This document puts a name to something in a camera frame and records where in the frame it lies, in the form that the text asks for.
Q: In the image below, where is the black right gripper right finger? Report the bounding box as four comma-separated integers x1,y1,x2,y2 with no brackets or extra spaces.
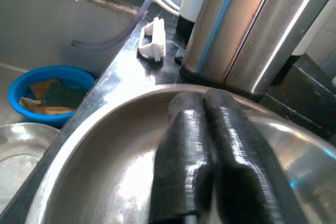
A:
204,89,308,224

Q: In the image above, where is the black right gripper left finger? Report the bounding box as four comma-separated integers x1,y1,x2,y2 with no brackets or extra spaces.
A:
149,93,218,224

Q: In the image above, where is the large stainless steel plate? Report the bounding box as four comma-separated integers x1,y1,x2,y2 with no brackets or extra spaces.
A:
25,83,336,224

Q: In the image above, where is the small stainless steel bowl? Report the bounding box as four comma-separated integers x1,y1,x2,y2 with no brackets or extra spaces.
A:
0,122,61,209

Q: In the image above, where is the small white plastic clip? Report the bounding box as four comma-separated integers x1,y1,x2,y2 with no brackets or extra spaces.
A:
136,16,167,62

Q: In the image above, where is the tall stainless steel canister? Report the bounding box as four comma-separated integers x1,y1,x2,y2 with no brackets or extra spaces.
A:
179,0,336,104

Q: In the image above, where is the green yellow scouring sponge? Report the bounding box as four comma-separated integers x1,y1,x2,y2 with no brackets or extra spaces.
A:
18,77,86,116

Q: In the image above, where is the clear thin tube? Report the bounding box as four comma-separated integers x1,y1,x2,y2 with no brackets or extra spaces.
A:
71,0,171,50

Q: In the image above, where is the blue plastic bowl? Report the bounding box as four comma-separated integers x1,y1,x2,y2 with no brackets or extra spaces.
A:
7,65,97,130

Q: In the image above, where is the stainless steel sink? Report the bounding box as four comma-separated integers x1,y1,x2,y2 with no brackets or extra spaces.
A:
0,0,149,209

